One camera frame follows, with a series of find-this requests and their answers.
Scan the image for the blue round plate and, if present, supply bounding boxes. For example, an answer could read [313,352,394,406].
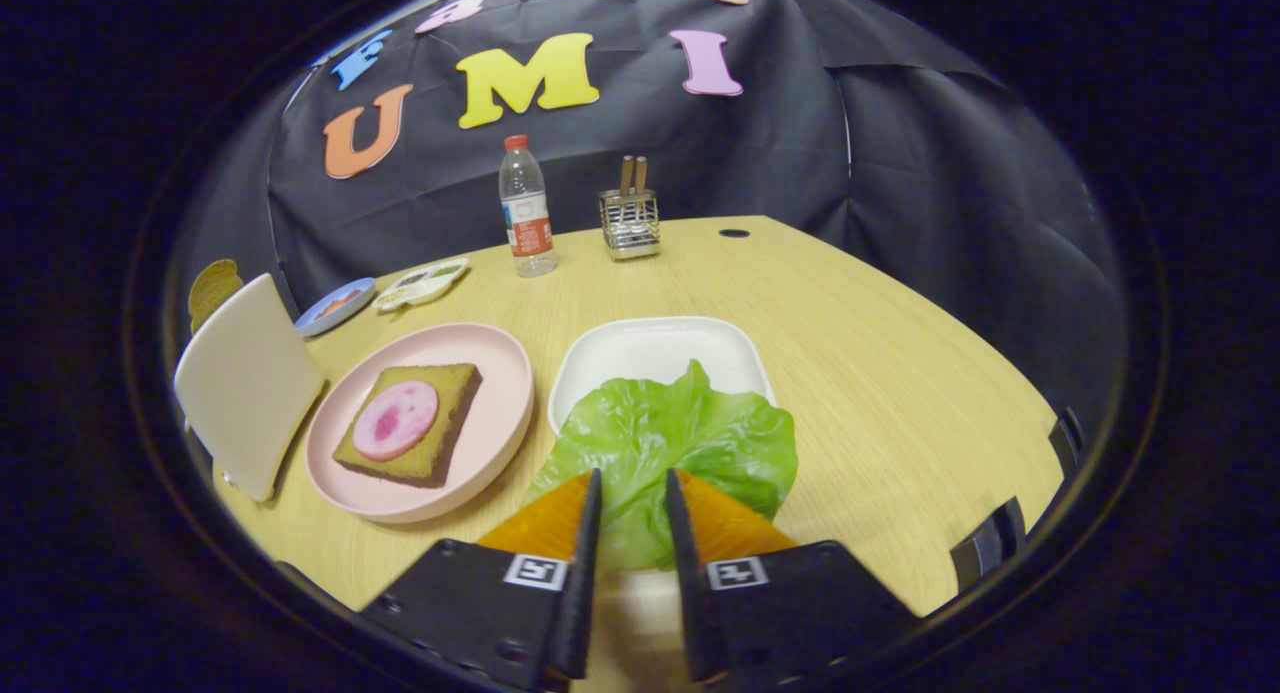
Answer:
[294,277,377,338]

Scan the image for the pink ham slice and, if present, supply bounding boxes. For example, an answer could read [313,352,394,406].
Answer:
[352,380,440,462]

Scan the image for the metal mesh utensil holder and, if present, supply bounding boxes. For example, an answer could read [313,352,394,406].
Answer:
[598,188,662,262]

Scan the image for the black table edge bracket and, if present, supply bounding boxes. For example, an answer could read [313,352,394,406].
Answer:
[1047,406,1088,474]
[948,496,1028,594]

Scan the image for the pink round plate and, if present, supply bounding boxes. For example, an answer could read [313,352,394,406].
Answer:
[305,322,535,525]

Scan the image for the white toaster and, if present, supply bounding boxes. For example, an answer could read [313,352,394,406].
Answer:
[174,273,328,503]

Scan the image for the plain brown toast slice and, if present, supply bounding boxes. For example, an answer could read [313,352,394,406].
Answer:
[188,259,244,334]

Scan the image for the white square plate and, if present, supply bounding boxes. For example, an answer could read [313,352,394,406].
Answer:
[547,316,777,436]

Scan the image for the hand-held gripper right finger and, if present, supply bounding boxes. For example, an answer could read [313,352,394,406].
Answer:
[665,468,916,686]

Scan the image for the brown toast slice under ham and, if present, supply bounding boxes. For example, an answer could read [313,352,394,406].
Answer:
[332,363,483,489]

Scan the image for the clear water bottle red cap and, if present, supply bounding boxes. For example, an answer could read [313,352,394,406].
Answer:
[498,135,559,278]

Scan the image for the black backdrop cloth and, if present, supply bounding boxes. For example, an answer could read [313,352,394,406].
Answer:
[170,0,1126,444]

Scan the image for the green lettuce leaf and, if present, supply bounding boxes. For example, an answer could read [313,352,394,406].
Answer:
[523,360,800,572]

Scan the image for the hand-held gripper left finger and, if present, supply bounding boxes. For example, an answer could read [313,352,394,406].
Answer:
[360,468,604,692]

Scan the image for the white divided dish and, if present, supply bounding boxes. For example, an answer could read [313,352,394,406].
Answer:
[373,258,470,313]

